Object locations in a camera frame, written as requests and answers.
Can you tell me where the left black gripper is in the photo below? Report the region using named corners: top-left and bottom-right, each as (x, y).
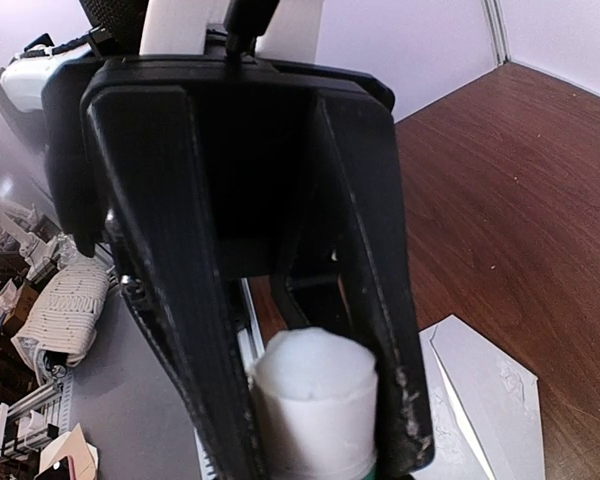
top-left (42, 53), bottom-right (406, 480)

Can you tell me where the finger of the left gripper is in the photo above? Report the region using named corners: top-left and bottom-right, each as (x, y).
top-left (316, 94), bottom-right (435, 475)

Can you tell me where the white green glue stick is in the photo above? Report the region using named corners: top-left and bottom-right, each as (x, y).
top-left (250, 327), bottom-right (378, 479)

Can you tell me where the grey envelope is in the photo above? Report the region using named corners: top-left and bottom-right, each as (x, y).
top-left (414, 315), bottom-right (546, 479)

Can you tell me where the left aluminium frame post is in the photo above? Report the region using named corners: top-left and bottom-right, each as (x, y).
top-left (481, 0), bottom-right (511, 67)

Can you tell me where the front aluminium rail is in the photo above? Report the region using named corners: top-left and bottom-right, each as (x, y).
top-left (195, 281), bottom-right (268, 479)

